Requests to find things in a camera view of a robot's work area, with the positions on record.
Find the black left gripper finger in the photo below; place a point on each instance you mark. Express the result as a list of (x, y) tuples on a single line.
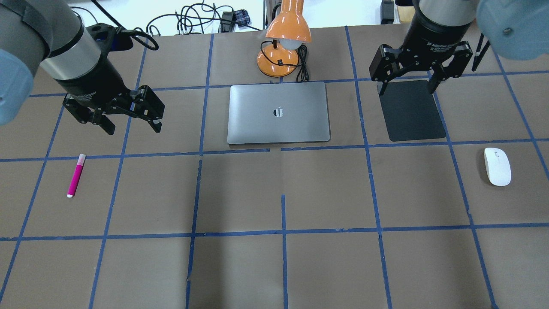
[(149, 107), (105, 123)]

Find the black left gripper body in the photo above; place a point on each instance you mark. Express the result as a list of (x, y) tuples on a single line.
[(95, 82)]

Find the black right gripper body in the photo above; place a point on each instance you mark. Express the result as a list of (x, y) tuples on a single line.
[(433, 35)]

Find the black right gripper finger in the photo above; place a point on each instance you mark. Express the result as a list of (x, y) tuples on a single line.
[(460, 58), (384, 67)]

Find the pink marker pen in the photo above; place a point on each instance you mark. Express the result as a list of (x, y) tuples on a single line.
[(76, 176)]

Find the white computer mouse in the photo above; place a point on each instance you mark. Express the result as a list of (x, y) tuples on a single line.
[(497, 166)]

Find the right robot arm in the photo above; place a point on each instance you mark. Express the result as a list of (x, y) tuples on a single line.
[(515, 29)]

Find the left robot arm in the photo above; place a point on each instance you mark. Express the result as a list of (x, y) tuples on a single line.
[(47, 34)]

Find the black mousepad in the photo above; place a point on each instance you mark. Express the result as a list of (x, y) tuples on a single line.
[(410, 112)]

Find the grey closed laptop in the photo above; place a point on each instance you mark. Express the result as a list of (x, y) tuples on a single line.
[(278, 113)]

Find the orange desk lamp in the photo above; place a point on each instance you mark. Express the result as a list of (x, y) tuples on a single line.
[(284, 51)]

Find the black power adapter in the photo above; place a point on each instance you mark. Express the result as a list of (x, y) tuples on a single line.
[(227, 22)]

